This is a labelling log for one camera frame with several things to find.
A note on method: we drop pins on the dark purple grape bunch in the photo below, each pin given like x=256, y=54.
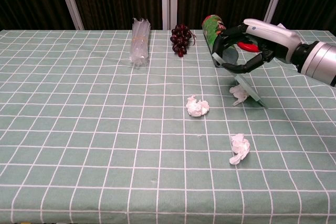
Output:
x=180, y=39

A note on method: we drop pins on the green chips can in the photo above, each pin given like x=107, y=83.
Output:
x=211, y=28

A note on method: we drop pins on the green checked tablecloth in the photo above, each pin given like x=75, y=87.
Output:
x=105, y=142

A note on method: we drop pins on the pink white plastic packet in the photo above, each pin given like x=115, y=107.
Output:
x=281, y=26

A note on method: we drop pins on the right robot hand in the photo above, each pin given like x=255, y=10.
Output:
x=275, y=37

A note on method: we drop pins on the red round lid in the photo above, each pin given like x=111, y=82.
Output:
x=248, y=47

